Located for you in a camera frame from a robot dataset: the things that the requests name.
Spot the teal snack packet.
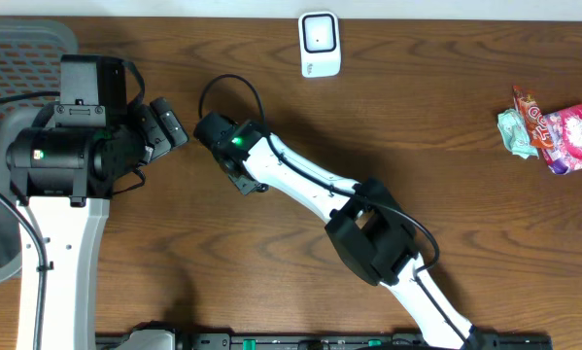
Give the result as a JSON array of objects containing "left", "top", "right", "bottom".
[{"left": 497, "top": 109, "right": 539, "bottom": 159}]

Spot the orange brown snack bar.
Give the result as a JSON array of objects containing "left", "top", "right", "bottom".
[{"left": 513, "top": 86, "right": 554, "bottom": 150}]

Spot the purple pink liner pack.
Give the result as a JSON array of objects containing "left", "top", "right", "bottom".
[{"left": 542, "top": 103, "right": 582, "bottom": 175}]

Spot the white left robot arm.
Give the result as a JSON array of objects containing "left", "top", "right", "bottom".
[{"left": 6, "top": 54, "right": 188, "bottom": 349}]

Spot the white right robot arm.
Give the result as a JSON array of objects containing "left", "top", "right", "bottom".
[{"left": 194, "top": 113, "right": 480, "bottom": 349}]

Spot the white barcode scanner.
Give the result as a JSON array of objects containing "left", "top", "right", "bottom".
[{"left": 297, "top": 11, "right": 342, "bottom": 79}]

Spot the black plastic mesh basket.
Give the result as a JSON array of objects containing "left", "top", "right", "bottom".
[{"left": 0, "top": 18, "right": 78, "bottom": 283}]

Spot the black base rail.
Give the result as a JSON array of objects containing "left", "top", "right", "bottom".
[{"left": 95, "top": 332, "right": 555, "bottom": 350}]

